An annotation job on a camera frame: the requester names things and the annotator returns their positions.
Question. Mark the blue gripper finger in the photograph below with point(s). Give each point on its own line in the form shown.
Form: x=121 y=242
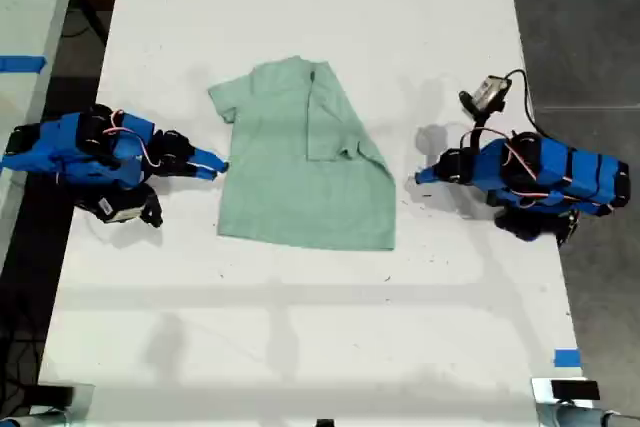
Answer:
x=201 y=174
x=434 y=170
x=431 y=179
x=210 y=160

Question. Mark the pale green T-shirt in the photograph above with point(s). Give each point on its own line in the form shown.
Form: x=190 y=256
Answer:
x=300 y=197

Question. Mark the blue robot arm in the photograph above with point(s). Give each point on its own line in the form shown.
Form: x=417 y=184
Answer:
x=50 y=159
x=575 y=172

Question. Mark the long blue tape strip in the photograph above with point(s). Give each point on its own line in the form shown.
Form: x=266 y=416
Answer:
x=22 y=63

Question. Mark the white side table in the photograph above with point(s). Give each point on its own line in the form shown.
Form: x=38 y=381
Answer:
x=30 y=7

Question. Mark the small blue tape piece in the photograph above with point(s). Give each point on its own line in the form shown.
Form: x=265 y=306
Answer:
x=567 y=358

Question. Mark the small white and black box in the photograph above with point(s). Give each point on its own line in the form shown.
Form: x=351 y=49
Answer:
x=572 y=389

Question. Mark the small grey and black box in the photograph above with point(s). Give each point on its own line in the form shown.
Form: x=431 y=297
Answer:
x=55 y=394

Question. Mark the small black object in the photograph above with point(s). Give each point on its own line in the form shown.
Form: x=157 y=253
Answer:
x=324 y=423

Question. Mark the short black camera stalk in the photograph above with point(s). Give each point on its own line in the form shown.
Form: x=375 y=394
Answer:
x=477 y=129
x=151 y=207

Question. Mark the black camera box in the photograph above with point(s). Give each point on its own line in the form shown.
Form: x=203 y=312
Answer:
x=117 y=209
x=489 y=93

